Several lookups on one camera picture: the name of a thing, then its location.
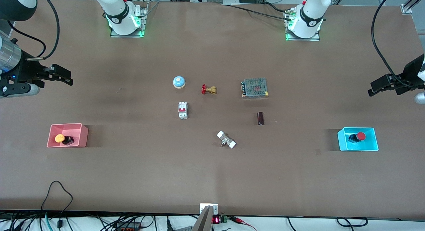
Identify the red push button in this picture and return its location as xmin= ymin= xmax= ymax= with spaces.
xmin=348 ymin=131 xmax=367 ymax=143

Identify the yellow push button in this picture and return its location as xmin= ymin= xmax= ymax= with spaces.
xmin=54 ymin=134 xmax=75 ymax=146

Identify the pink plastic bin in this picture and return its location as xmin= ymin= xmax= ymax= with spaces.
xmin=46 ymin=123 xmax=89 ymax=148

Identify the cyan plastic bin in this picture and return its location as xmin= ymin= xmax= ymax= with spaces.
xmin=337 ymin=127 xmax=379 ymax=152

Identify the metal mesh power supply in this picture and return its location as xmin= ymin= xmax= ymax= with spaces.
xmin=241 ymin=78 xmax=269 ymax=99

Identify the black orange power strip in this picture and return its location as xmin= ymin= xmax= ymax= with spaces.
xmin=115 ymin=223 xmax=140 ymax=231

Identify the white metal pipe fitting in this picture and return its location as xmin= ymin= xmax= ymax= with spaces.
xmin=216 ymin=130 xmax=237 ymax=149

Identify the red clip lead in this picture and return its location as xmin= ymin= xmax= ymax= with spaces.
xmin=229 ymin=216 xmax=257 ymax=231

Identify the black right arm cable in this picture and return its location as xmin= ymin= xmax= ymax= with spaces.
xmin=7 ymin=0 xmax=60 ymax=60

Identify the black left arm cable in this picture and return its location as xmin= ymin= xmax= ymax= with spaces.
xmin=371 ymin=0 xmax=425 ymax=89

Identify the aluminium corner bracket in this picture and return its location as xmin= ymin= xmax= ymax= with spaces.
xmin=401 ymin=0 xmax=425 ymax=14

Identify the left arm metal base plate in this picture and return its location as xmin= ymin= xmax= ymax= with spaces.
xmin=286 ymin=12 xmax=320 ymax=41

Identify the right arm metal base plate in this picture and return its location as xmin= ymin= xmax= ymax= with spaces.
xmin=110 ymin=2 xmax=148 ymax=38

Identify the thin black looped cable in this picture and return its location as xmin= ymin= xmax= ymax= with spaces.
xmin=41 ymin=181 xmax=73 ymax=229

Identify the black cable to arm base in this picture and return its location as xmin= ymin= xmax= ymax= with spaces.
xmin=229 ymin=2 xmax=293 ymax=20

